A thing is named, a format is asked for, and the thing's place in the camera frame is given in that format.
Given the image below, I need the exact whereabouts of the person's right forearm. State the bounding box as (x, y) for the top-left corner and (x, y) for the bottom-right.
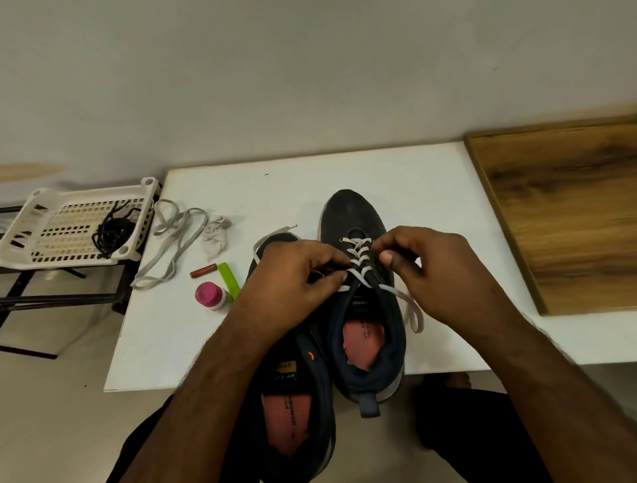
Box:
(476, 316), (637, 483)

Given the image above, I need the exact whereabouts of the person's left hand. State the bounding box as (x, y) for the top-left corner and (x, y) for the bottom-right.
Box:
(231, 238), (354, 344)

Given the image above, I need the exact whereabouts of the black metal rack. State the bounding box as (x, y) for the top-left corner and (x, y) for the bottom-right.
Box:
(0, 204), (141, 362)

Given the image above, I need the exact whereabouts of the person's left forearm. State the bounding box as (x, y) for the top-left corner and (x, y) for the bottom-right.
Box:
(119, 316), (300, 483)

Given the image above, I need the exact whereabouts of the black shoelace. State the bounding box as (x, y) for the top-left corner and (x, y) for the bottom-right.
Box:
(92, 209), (139, 260)
(102, 201), (147, 248)

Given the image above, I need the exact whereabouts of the grey shoelace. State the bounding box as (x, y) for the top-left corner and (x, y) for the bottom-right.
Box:
(249, 225), (426, 336)

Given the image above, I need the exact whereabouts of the grey shoelaces bundle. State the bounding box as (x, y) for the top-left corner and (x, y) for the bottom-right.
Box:
(130, 198), (234, 292)

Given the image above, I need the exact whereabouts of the white perforated plastic tray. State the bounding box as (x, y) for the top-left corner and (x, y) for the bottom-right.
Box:
(0, 176), (163, 273)

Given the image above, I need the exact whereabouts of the wooden board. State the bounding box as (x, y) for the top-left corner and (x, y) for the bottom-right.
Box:
(464, 116), (637, 318)

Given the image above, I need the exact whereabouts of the person's right hand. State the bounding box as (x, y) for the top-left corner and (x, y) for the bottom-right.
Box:
(370, 225), (524, 344)

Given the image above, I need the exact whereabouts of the dark sneaker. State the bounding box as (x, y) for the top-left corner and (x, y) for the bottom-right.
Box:
(234, 232), (338, 483)
(317, 188), (408, 419)

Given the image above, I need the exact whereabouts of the pink capped white bottle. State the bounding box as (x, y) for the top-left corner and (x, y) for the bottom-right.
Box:
(194, 279), (231, 312)

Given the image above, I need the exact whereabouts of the green marker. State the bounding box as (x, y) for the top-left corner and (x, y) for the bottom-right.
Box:
(217, 261), (244, 302)

